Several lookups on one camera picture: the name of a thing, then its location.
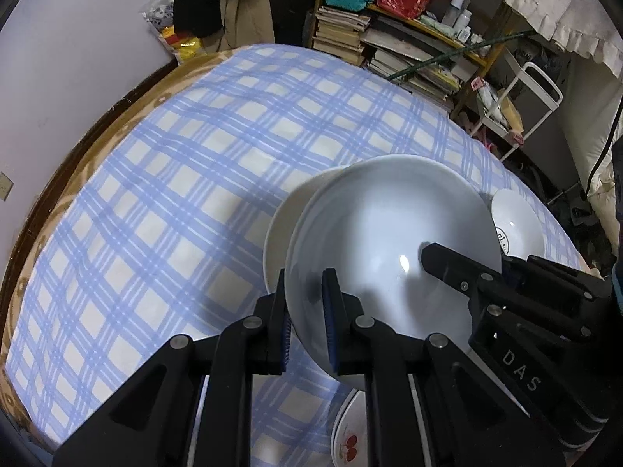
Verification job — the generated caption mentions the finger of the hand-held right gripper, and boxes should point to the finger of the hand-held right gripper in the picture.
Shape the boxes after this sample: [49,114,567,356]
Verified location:
[420,242,517,319]
[501,254,611,348]

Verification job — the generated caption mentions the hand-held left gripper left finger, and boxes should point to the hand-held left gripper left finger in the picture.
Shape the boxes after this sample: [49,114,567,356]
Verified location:
[51,269,294,467]

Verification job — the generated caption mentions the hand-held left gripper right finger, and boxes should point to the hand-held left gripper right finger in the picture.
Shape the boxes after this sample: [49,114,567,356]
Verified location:
[321,267,568,467]

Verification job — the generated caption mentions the large white bowl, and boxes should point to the large white bowl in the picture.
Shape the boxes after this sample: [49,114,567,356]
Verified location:
[263,168,351,297]
[285,156,502,392]

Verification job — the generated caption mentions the large cherry print plate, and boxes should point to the large cherry print plate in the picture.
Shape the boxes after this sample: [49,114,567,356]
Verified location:
[330,388,424,467]

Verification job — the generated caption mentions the small white plate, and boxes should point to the small white plate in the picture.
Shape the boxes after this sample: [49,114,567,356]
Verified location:
[489,189,545,258]

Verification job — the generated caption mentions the blue plaid cloth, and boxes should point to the blue plaid cloth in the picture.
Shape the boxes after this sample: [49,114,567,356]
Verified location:
[5,44,592,453]

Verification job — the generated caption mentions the white shelf cart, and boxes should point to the white shelf cart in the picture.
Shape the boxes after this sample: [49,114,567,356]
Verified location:
[479,51,564,162]

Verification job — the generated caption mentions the green pole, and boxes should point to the green pole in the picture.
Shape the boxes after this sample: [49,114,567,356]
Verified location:
[387,29,536,81]

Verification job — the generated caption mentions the yellow wooden shelf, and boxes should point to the yellow wooden shelf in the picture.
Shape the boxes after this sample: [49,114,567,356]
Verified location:
[365,0,512,112]

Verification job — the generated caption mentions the white bottle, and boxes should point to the white bottle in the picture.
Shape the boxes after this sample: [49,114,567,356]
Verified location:
[450,0,474,30]

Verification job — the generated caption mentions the pile of books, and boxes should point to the pile of books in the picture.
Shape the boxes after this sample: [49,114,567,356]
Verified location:
[311,5,468,104]

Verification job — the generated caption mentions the cream ruffled cloth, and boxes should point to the cream ruffled cloth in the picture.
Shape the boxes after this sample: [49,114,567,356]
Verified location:
[501,0,623,79]

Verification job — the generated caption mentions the snack bags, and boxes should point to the snack bags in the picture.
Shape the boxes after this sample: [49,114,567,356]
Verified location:
[143,2,202,65]

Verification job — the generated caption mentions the beige hanging coat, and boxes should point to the beige hanging coat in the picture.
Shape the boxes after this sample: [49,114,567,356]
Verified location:
[216,0,276,52]

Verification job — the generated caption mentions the black cable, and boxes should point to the black cable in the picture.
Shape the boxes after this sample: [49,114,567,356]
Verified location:
[581,104,623,200]

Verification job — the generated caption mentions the dark wooden bed frame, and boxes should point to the dark wooden bed frame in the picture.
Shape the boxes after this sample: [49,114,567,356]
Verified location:
[0,61,178,312]

